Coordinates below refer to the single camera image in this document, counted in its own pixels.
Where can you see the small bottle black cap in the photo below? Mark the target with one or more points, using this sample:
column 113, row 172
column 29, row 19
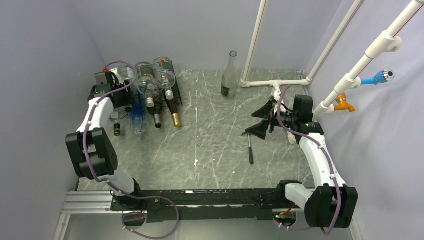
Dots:
column 115, row 119

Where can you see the amber bottle gold foil neck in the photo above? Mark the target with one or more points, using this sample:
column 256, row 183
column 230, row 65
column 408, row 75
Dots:
column 172, row 105

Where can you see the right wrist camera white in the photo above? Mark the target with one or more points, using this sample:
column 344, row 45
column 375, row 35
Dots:
column 275, row 96

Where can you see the clear bottle green label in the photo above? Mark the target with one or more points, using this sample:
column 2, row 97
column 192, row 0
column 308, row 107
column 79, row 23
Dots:
column 146, row 83

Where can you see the clear bottle red label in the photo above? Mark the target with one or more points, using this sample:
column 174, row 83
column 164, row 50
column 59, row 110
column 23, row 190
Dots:
column 165, row 75

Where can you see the black wire wine rack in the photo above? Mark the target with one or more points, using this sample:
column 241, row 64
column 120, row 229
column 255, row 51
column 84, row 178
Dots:
column 114, row 90

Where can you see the clear bottle with dark label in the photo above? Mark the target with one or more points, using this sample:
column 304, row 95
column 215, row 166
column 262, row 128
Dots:
column 230, row 77

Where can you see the blue tap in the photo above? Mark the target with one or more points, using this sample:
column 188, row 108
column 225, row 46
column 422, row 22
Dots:
column 383, row 76

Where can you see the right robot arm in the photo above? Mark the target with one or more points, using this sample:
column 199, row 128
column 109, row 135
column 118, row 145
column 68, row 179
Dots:
column 332, row 203

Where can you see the black handled hammer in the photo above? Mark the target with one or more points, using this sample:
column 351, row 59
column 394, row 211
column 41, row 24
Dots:
column 250, row 149

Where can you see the blue glass bottle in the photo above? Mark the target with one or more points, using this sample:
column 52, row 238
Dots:
column 136, row 116

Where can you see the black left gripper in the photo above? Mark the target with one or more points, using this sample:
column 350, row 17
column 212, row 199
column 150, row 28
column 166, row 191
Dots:
column 129, row 98

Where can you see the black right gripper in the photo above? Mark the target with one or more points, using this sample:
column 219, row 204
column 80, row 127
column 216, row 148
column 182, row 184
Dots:
column 269, row 117

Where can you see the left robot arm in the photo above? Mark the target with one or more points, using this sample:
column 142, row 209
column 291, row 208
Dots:
column 91, row 152

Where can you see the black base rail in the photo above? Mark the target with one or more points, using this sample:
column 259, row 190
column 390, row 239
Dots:
column 205, row 204

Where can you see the clear frosted short bottle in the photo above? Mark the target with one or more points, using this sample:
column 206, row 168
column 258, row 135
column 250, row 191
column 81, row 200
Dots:
column 126, row 75

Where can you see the orange tap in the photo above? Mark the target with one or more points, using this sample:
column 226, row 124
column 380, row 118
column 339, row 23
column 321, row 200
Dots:
column 342, row 104

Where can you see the white pvc pipe frame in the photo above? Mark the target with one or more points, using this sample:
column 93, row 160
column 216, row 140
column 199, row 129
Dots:
column 294, row 33

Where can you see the dark bottle silver cap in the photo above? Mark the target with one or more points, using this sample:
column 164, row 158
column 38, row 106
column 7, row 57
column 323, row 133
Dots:
column 155, row 111

